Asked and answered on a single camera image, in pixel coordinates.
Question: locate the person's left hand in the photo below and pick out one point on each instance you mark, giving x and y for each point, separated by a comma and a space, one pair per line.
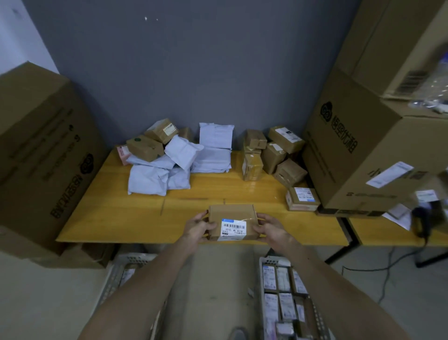
194, 229

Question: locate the person's right hand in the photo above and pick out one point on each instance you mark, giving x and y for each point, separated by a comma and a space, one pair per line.
273, 232

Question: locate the person's left thumb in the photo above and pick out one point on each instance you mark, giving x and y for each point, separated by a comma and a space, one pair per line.
210, 227

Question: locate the person's right thumb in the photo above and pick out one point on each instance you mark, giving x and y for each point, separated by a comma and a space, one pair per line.
259, 229

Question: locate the cardboard box with barcode label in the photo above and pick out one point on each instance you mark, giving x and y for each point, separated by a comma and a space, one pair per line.
232, 217

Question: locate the person's left forearm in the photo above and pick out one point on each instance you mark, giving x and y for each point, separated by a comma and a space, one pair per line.
140, 294

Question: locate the person's right forearm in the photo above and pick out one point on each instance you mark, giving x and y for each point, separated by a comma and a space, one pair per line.
336, 297

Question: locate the white plastic crate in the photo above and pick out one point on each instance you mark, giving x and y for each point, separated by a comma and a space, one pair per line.
267, 261
115, 273

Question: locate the pile of small brown parcels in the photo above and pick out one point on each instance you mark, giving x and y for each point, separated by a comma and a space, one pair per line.
287, 171

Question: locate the rows of labelled packets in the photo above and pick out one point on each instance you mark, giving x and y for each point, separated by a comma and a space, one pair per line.
285, 297

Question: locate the pile of white mailer bags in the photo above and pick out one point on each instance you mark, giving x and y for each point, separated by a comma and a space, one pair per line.
148, 180

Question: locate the yellow wooden table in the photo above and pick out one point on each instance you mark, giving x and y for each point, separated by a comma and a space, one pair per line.
115, 213

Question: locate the small plain cardboard box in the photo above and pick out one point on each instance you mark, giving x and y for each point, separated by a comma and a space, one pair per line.
185, 133

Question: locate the clear-wrapped labelled parcel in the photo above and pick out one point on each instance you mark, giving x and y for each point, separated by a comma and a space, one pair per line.
126, 276

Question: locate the cardboard box with green sticker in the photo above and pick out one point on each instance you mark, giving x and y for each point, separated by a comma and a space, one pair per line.
144, 149

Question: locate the grey shoe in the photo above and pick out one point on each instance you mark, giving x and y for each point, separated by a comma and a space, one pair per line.
238, 334

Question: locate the cardboard box with white label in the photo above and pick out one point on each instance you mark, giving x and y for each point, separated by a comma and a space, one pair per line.
162, 130

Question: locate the pink packet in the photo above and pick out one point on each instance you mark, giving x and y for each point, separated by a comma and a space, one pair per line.
122, 154

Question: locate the large printed cardboard carton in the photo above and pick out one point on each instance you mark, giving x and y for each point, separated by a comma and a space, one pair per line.
38, 154
364, 140

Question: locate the white paper labels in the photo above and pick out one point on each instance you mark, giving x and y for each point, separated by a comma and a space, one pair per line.
399, 214

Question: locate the black barcode scanner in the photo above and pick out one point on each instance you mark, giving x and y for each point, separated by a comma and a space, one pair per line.
421, 220

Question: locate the large plain cardboard carton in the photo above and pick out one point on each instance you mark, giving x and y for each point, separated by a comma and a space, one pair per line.
385, 42

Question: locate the clear plastic bag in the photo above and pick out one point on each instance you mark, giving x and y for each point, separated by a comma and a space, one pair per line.
437, 87

